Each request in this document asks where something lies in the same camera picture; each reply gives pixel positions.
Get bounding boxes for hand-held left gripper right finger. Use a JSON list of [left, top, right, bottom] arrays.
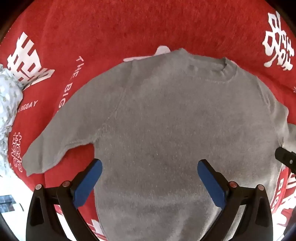
[[197, 159, 274, 241]]

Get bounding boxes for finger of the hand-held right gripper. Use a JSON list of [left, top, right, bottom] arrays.
[[275, 147, 296, 177]]

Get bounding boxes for red plastic stool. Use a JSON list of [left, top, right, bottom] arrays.
[[280, 205, 296, 229]]

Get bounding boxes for white patterned cloth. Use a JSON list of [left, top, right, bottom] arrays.
[[0, 64, 25, 179]]

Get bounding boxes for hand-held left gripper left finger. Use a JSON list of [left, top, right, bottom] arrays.
[[26, 159, 103, 241]]

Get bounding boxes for grey sweater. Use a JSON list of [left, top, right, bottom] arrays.
[[23, 48, 296, 241]]

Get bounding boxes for red printed blanket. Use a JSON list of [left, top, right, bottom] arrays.
[[0, 0, 296, 241]]

